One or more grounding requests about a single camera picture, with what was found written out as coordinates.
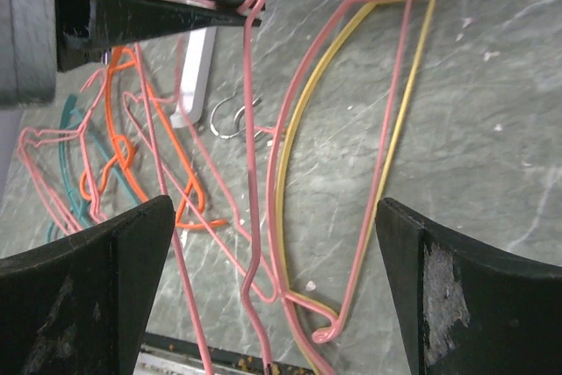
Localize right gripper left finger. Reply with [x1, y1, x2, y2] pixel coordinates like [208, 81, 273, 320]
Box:
[1, 195, 175, 374]

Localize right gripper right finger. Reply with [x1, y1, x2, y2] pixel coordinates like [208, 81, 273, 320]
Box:
[376, 198, 561, 374]

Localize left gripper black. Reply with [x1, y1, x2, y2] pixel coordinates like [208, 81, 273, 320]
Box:
[54, 0, 247, 72]

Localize metal clothes rack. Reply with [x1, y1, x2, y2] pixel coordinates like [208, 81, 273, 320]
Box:
[169, 27, 217, 128]

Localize pink plastic curved hanger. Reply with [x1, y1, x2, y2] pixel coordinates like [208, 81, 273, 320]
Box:
[263, 0, 418, 375]

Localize teal plastic hanger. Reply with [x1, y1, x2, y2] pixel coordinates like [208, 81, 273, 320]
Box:
[58, 94, 142, 227]

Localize metal hook clips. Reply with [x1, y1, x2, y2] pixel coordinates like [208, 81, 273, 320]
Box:
[208, 92, 247, 143]

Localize orange plastic hanger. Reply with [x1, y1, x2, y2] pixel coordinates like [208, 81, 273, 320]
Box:
[97, 45, 227, 230]

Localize aluminium mounting rail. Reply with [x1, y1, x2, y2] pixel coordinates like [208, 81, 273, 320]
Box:
[135, 333, 317, 375]

